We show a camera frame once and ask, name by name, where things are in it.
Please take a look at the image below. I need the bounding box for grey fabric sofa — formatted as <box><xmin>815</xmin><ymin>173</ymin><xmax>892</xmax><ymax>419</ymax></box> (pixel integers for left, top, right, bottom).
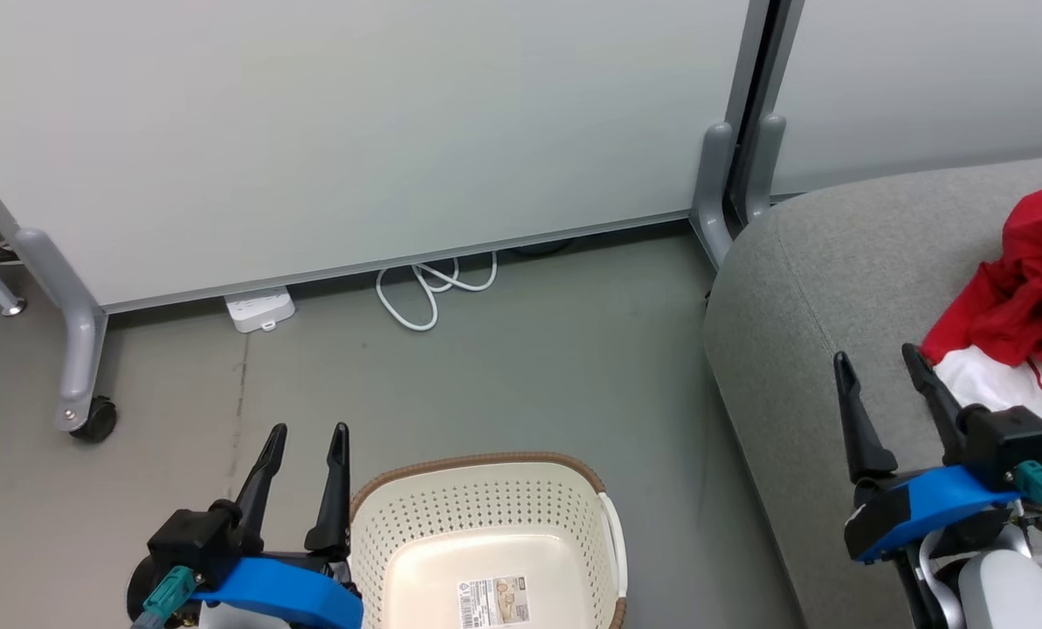
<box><xmin>702</xmin><ymin>153</ymin><xmax>1042</xmax><ymax>629</ymax></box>

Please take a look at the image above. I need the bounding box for cream perforated laundry basket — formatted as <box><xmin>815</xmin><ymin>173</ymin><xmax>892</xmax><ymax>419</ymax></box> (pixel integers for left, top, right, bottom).
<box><xmin>348</xmin><ymin>452</ymin><xmax>629</xmax><ymax>629</ymax></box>

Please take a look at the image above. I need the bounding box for red and white jacket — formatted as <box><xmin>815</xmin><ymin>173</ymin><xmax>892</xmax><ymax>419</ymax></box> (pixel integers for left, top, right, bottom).
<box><xmin>921</xmin><ymin>179</ymin><xmax>1042</xmax><ymax>460</ymax></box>

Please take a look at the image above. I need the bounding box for teal left camera connector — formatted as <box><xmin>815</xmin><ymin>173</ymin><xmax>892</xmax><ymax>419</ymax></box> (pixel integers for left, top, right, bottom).
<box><xmin>130</xmin><ymin>565</ymin><xmax>200</xmax><ymax>629</ymax></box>

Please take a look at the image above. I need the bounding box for printed basket label sticker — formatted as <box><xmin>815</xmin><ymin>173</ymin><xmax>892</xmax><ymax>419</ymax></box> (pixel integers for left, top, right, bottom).
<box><xmin>457</xmin><ymin>574</ymin><xmax>531</xmax><ymax>629</ymax></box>

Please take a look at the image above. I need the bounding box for blue right camera mount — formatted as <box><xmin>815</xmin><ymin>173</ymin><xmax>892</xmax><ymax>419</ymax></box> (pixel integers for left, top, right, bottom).
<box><xmin>854</xmin><ymin>465</ymin><xmax>1021</xmax><ymax>562</ymax></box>

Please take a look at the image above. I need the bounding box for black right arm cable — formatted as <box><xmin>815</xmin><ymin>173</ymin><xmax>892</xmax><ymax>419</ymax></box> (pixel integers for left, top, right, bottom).
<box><xmin>890</xmin><ymin>549</ymin><xmax>945</xmax><ymax>629</ymax></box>

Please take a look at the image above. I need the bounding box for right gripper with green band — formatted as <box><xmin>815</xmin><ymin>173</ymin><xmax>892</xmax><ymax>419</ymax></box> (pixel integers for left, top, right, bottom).
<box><xmin>832</xmin><ymin>343</ymin><xmax>976</xmax><ymax>562</ymax></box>

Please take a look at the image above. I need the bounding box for white floor cable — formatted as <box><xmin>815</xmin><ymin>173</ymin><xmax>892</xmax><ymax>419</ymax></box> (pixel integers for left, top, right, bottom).
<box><xmin>375</xmin><ymin>252</ymin><xmax>499</xmax><ymax>333</ymax></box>

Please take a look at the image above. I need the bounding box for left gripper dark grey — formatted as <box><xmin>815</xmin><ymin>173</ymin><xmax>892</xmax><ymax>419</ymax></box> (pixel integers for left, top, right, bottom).
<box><xmin>234</xmin><ymin>423</ymin><xmax>354</xmax><ymax>584</ymax></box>

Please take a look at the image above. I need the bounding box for white partition panel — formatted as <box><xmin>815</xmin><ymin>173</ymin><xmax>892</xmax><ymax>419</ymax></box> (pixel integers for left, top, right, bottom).
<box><xmin>0</xmin><ymin>0</ymin><xmax>753</xmax><ymax>313</ymax></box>
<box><xmin>769</xmin><ymin>0</ymin><xmax>1042</xmax><ymax>197</ymax></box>

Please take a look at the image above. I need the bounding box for black caster wheel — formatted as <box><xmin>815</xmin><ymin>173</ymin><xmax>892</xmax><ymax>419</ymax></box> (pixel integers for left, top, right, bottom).
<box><xmin>70</xmin><ymin>396</ymin><xmax>120</xmax><ymax>443</ymax></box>

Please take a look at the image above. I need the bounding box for grey partition leg with caster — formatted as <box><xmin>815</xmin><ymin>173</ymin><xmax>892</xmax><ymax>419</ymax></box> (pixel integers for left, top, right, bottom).
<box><xmin>12</xmin><ymin>227</ymin><xmax>109</xmax><ymax>434</ymax></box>

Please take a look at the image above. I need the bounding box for white power strip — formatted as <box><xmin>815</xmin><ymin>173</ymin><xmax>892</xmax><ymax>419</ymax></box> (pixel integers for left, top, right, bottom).
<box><xmin>224</xmin><ymin>286</ymin><xmax>297</xmax><ymax>335</ymax></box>

